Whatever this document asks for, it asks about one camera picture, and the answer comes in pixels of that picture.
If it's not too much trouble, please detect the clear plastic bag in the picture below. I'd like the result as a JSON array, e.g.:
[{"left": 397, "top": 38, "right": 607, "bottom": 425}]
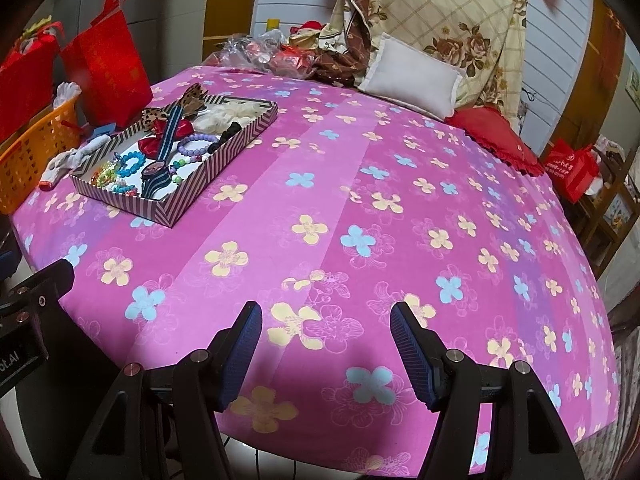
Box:
[{"left": 217, "top": 29, "right": 313, "bottom": 81}]

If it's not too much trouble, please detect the blue bead bracelet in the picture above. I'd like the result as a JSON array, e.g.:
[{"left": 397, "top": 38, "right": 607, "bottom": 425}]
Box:
[{"left": 119, "top": 151, "right": 147, "bottom": 177}]

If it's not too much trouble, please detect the white fluffy scrunchie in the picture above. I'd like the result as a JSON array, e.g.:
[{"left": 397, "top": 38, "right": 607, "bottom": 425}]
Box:
[{"left": 193, "top": 101, "right": 274, "bottom": 132}]

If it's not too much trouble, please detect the wooden shelf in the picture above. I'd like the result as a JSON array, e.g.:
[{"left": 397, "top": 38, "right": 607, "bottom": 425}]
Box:
[{"left": 575, "top": 132, "right": 640, "bottom": 283}]

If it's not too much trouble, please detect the purple bead bracelet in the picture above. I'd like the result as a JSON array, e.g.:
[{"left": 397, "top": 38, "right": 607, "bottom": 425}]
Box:
[{"left": 177, "top": 133, "right": 221, "bottom": 160}]

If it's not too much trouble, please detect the white pillow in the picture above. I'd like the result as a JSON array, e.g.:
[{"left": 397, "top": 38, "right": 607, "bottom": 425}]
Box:
[{"left": 357, "top": 32, "right": 469, "bottom": 121}]

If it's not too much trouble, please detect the red printed shopping bag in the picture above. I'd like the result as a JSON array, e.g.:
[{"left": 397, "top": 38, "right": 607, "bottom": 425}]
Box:
[{"left": 542, "top": 139, "right": 601, "bottom": 204}]

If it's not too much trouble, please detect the blue striped strap watch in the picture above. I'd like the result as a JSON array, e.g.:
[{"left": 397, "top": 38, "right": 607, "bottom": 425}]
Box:
[{"left": 141, "top": 104, "right": 184, "bottom": 199}]

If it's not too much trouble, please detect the red gift bag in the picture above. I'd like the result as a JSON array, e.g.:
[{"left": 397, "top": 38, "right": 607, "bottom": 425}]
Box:
[
  {"left": 59, "top": 0, "right": 154, "bottom": 129},
  {"left": 0, "top": 21, "right": 67, "bottom": 144}
]

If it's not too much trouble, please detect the red white plush toy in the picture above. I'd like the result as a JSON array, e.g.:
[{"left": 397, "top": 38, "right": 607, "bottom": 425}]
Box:
[{"left": 291, "top": 20, "right": 327, "bottom": 45}]

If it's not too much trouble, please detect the grey refrigerator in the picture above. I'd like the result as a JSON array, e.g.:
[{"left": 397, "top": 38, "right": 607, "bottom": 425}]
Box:
[{"left": 30, "top": 0, "right": 214, "bottom": 86}]

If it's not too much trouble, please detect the leopard print hair bow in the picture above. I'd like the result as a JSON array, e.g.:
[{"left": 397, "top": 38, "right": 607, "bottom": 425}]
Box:
[{"left": 140, "top": 84, "right": 210, "bottom": 126}]

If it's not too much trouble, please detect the striped cardboard box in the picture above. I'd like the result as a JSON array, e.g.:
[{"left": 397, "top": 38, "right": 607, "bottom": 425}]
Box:
[{"left": 68, "top": 93, "right": 280, "bottom": 228}]

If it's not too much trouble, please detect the red frilled pillow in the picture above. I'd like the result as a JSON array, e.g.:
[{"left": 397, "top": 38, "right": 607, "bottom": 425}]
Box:
[{"left": 444, "top": 106, "right": 544, "bottom": 177}]

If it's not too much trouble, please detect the pink floral bedsheet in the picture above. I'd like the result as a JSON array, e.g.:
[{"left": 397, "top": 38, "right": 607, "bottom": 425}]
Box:
[{"left": 10, "top": 62, "right": 619, "bottom": 480}]

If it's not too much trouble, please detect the multicoloured bead bracelet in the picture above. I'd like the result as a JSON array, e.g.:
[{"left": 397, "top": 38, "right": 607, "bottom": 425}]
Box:
[{"left": 91, "top": 159, "right": 140, "bottom": 197}]

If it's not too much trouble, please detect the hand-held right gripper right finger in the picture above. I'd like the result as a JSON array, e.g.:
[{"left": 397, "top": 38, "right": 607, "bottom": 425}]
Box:
[{"left": 389, "top": 302, "right": 586, "bottom": 480}]

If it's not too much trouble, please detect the orange plastic basket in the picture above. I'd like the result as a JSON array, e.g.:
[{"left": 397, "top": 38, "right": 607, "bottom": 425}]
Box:
[{"left": 0, "top": 95, "right": 84, "bottom": 216}]

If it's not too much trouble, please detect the red hair bow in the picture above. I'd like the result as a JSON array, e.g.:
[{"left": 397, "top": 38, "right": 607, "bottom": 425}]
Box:
[{"left": 137, "top": 118, "right": 195, "bottom": 157}]

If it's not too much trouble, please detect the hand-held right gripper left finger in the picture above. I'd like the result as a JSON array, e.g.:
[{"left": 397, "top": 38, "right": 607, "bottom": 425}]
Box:
[{"left": 65, "top": 301, "right": 264, "bottom": 480}]

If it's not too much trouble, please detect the black hair tie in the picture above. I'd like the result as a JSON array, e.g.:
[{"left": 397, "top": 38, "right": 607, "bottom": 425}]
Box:
[{"left": 206, "top": 122, "right": 254, "bottom": 155}]

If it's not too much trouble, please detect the white grey sock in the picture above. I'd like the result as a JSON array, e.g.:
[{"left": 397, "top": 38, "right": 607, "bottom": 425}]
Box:
[{"left": 39, "top": 132, "right": 114, "bottom": 187}]

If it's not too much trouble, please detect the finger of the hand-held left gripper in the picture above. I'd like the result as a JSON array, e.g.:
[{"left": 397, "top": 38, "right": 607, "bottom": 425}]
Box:
[{"left": 0, "top": 258, "right": 76, "bottom": 329}]

